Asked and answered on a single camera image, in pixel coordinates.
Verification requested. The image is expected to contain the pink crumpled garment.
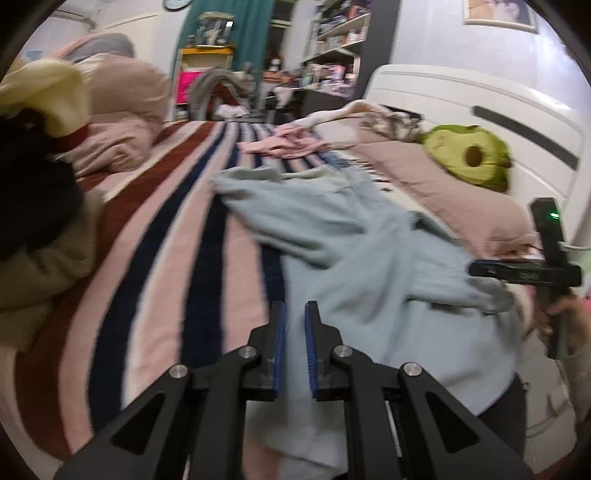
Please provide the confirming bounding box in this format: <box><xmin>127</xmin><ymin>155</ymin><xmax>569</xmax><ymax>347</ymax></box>
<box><xmin>238</xmin><ymin>124</ymin><xmax>329</xmax><ymax>160</ymax></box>

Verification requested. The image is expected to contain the striped pink navy blanket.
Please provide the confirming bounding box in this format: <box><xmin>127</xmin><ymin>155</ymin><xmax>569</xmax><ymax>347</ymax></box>
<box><xmin>13</xmin><ymin>119</ymin><xmax>366</xmax><ymax>480</ymax></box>

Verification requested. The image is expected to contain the yellow shelf with pink box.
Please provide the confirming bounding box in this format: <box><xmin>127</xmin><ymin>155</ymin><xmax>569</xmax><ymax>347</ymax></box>
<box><xmin>172</xmin><ymin>45</ymin><xmax>233</xmax><ymax>120</ymax></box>

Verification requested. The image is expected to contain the cluttered dark shelf unit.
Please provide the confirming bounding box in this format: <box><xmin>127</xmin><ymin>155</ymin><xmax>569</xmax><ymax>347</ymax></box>
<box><xmin>257</xmin><ymin>0</ymin><xmax>401</xmax><ymax>126</ymax></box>

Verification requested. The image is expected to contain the right hand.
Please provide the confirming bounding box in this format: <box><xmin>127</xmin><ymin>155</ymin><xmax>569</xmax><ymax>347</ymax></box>
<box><xmin>534</xmin><ymin>294</ymin><xmax>590</xmax><ymax>355</ymax></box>

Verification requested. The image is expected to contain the green avocado plush toy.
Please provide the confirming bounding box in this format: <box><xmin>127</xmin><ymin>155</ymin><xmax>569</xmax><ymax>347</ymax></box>
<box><xmin>422</xmin><ymin>125</ymin><xmax>512</xmax><ymax>193</ymax></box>

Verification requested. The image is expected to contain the patterned cloth near headboard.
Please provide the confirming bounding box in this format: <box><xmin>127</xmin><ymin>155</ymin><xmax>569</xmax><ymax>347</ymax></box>
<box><xmin>361</xmin><ymin>112</ymin><xmax>424</xmax><ymax>143</ymax></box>

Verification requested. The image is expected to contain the teal curtain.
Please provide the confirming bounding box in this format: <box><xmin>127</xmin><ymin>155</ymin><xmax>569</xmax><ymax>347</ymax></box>
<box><xmin>175</xmin><ymin>0</ymin><xmax>276</xmax><ymax>87</ymax></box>

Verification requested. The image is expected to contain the beige pink rolled duvet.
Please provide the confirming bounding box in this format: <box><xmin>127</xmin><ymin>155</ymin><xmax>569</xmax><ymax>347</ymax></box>
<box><xmin>53</xmin><ymin>33</ymin><xmax>169</xmax><ymax>178</ymax></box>

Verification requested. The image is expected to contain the round wall clock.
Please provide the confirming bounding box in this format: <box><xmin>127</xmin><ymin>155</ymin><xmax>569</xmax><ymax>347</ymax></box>
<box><xmin>162</xmin><ymin>0</ymin><xmax>192</xmax><ymax>12</ymax></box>

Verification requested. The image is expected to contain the grey clothes heap on chair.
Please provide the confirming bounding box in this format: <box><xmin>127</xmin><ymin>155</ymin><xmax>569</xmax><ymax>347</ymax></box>
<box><xmin>186</xmin><ymin>67</ymin><xmax>252</xmax><ymax>121</ymax></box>

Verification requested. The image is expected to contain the framed wall picture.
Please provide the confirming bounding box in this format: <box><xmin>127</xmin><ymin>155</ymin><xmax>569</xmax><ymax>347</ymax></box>
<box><xmin>463</xmin><ymin>0</ymin><xmax>538</xmax><ymax>33</ymax></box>

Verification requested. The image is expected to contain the pink ribbed pillow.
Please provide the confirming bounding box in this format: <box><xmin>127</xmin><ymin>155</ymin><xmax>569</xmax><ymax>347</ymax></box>
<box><xmin>311</xmin><ymin>114</ymin><xmax>539</xmax><ymax>259</ymax></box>

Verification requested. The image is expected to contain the light blue sweatshirt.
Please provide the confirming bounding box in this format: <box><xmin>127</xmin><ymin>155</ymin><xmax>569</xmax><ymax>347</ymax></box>
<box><xmin>212</xmin><ymin>166</ymin><xmax>526</xmax><ymax>479</ymax></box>

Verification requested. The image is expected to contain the white bed headboard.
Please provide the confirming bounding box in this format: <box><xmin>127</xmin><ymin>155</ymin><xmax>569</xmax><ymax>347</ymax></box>
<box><xmin>363</xmin><ymin>64</ymin><xmax>590</xmax><ymax>241</ymax></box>

